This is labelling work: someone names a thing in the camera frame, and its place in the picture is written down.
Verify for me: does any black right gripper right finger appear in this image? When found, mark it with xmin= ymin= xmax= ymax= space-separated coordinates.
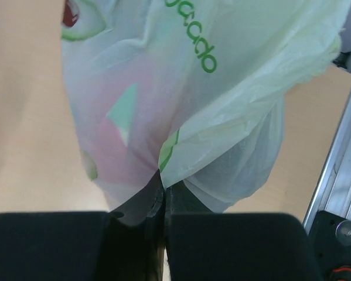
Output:
xmin=165 ymin=183 xmax=322 ymax=280

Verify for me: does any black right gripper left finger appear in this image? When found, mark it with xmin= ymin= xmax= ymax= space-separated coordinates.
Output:
xmin=0 ymin=173 xmax=165 ymax=280

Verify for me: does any pale green plastic bag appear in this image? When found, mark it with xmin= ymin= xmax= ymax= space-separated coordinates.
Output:
xmin=61 ymin=1 xmax=351 ymax=213

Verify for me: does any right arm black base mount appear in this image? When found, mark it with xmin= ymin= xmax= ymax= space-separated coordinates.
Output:
xmin=309 ymin=211 xmax=351 ymax=280

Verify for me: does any aluminium table frame rail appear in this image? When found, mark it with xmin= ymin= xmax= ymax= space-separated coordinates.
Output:
xmin=304 ymin=93 xmax=351 ymax=231

